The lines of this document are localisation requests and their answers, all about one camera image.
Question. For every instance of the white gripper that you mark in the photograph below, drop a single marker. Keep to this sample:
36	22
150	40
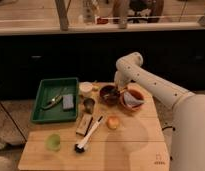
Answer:
120	80

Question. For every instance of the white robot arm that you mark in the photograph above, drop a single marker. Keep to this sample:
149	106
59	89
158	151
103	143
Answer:
188	138

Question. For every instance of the dark purple bowl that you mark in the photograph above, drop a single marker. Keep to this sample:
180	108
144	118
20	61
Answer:
109	95

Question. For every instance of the grey cloth in bowl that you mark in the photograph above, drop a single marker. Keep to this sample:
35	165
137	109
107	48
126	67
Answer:
130	100

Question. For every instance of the orange terracotta bowl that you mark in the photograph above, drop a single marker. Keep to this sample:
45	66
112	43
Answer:
137	95

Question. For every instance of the white small cup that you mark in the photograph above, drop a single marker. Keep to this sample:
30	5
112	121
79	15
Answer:
85	89

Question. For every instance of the metal cup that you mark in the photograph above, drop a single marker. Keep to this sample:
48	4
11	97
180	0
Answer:
89	105

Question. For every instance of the orange fruit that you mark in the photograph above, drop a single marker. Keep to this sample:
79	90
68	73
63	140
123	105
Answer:
112	122

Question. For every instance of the wooden block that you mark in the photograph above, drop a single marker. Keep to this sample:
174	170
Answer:
84	124

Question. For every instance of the blue grey sponge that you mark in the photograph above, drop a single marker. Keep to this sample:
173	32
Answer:
68	102

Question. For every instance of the red small dish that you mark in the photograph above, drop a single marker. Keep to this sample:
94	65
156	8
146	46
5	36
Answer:
102	21

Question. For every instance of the green plastic tray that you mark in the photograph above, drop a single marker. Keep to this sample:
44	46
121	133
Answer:
48	88

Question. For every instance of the clear bottle on shelf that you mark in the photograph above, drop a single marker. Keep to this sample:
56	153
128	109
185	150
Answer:
88	12

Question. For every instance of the green plastic cup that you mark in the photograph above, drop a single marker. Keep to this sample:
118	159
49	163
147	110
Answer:
53	142

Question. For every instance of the green handled tongs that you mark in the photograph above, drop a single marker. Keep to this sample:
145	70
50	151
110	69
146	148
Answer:
54	101

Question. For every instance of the white handled dish brush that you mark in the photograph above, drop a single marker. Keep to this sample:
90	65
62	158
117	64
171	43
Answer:
80	146

